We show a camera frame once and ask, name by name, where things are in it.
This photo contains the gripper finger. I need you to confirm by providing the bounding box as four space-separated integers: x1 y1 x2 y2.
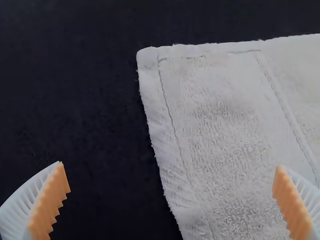
0 161 72 240
271 164 320 240

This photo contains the pale towel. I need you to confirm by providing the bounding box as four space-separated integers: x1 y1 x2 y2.
136 33 320 240

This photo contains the black mat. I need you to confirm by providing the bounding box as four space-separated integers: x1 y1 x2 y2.
0 0 320 240

